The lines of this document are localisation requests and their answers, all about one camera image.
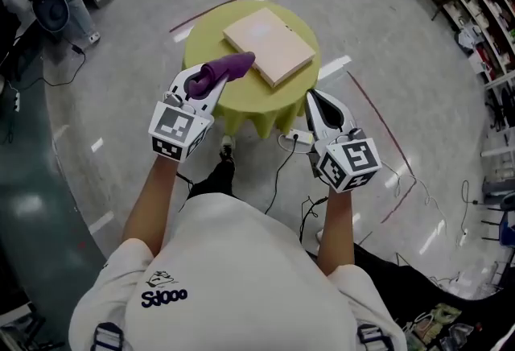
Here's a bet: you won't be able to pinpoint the black power cable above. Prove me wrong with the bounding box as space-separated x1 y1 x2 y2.
263 138 299 214

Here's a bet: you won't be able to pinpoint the person's black trousers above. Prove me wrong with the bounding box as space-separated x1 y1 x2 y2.
187 158 237 198

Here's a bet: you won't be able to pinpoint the person's left forearm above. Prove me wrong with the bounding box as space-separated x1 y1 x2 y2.
120 158 180 258

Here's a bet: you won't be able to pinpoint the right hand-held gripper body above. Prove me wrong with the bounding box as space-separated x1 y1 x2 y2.
308 126 382 194

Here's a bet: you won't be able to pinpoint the blue chair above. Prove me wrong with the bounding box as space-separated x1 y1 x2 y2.
480 191 515 246

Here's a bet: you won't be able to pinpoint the purple cloth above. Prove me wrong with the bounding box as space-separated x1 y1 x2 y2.
185 52 257 98

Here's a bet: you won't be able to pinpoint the yellow-green round table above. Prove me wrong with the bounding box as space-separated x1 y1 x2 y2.
181 0 321 140

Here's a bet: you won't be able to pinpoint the person's right forearm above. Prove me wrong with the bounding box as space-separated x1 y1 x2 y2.
317 188 357 276

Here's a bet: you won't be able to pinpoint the thin white floor cable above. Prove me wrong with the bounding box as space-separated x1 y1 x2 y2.
381 159 448 230

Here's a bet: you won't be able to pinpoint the black floor mat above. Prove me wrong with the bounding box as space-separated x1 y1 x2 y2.
305 240 515 351

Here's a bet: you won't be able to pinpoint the black round backpack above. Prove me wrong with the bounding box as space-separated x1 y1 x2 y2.
31 0 71 35

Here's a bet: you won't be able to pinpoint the white power cable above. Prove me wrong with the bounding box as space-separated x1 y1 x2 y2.
277 134 315 154

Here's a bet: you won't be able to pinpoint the person's white T-shirt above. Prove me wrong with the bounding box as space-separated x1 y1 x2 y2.
68 192 408 351

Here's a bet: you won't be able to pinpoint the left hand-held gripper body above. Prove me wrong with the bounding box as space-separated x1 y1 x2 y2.
147 93 215 163

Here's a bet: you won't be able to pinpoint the person's left shoe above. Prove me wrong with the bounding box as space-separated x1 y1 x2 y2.
220 134 236 159

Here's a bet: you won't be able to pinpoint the thin black floor cable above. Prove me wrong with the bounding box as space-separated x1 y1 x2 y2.
41 39 88 89
458 179 480 246

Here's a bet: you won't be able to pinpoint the beige card piece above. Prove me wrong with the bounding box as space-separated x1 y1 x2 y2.
222 6 317 89

